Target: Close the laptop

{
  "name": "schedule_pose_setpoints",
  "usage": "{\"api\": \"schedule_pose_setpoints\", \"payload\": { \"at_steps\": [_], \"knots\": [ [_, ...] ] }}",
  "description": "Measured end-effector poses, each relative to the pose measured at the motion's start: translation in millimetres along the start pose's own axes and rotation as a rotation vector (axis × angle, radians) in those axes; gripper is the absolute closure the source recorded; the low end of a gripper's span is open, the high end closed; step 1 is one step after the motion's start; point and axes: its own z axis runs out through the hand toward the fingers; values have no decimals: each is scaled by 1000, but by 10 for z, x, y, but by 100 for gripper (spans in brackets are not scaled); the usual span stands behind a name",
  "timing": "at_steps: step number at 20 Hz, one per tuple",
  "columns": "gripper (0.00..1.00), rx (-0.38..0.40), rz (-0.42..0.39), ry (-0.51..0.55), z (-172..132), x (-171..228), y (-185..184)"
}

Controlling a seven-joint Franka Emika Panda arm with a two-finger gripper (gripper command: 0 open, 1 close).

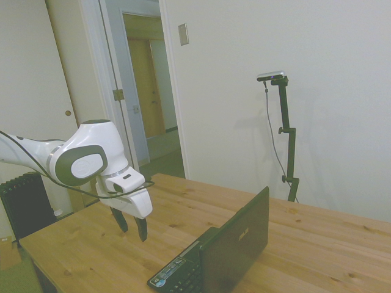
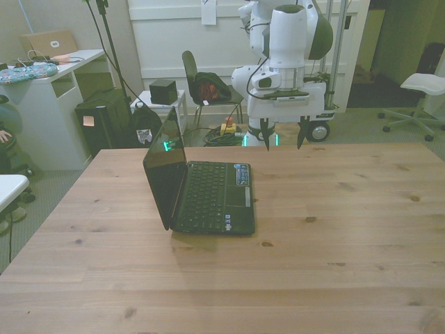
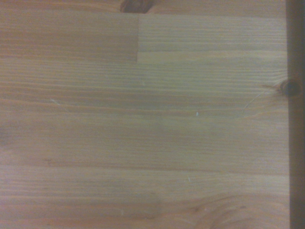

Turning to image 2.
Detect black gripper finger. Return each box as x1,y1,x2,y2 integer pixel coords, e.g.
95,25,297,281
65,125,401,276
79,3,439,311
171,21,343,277
259,117,275,152
296,116,311,151

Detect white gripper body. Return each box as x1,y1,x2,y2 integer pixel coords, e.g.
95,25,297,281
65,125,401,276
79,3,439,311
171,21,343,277
248,81,331,123

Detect black laptop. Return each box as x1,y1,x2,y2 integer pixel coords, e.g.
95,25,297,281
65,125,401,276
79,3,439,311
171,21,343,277
142,105,257,236

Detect metal robot cart with wheel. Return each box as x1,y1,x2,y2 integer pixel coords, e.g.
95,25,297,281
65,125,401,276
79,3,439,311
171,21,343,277
304,0,350,144

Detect yellow emergency stop button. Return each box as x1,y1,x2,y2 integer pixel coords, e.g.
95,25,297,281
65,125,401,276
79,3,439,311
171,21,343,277
220,117,238,135

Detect dark bag with red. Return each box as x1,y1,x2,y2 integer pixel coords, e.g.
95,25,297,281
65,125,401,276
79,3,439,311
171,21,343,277
193,71,233,105

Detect brown box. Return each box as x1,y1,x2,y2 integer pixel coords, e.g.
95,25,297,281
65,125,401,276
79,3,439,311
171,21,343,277
353,64,380,84

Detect small white side table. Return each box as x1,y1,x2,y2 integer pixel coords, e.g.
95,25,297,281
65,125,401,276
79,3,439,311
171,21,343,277
130,89,188,135

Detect black cube box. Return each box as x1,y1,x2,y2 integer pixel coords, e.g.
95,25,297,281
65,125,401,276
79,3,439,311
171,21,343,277
149,79,178,105

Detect black backpack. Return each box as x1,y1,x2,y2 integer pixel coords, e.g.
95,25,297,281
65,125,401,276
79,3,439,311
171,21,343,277
131,100,163,149

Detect white paper sheet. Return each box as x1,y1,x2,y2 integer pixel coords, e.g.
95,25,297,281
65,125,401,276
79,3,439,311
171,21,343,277
200,0,217,26

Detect white office chair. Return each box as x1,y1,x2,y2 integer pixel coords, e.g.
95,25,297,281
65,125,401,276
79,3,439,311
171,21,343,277
377,72,445,142

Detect black office chair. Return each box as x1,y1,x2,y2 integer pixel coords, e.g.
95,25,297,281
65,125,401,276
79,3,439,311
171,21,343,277
415,42,445,76

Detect black computer tower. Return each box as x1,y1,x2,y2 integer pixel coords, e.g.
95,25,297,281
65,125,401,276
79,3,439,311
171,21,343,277
74,88,135,157

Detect white desk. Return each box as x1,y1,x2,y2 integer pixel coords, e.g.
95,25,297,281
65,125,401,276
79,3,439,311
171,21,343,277
0,48,115,171

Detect cardboard box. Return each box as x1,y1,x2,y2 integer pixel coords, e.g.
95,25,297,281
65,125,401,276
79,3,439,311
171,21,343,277
17,29,79,58

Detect floral patterned cushion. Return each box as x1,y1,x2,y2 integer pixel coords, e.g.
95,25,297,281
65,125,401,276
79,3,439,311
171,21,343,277
0,62,59,86

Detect seated person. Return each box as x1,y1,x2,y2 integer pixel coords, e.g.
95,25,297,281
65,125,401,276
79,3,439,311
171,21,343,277
0,93,38,234

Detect white tabletop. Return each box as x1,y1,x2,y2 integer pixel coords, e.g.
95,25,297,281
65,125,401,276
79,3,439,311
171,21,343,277
0,173,31,213

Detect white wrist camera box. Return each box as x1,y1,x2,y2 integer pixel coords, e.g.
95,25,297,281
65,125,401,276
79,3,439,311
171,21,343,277
250,71,282,90

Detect coiled black cables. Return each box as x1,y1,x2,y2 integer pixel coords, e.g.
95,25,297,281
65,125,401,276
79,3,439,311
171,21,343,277
203,127,250,147

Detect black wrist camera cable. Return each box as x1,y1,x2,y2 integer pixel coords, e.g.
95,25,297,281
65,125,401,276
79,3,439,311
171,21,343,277
239,19,279,102

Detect black camera stand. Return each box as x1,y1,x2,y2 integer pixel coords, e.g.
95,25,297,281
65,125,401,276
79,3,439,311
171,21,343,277
95,0,135,116

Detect black stand cable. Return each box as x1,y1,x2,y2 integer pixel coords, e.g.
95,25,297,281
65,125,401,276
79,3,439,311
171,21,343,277
83,0,143,105

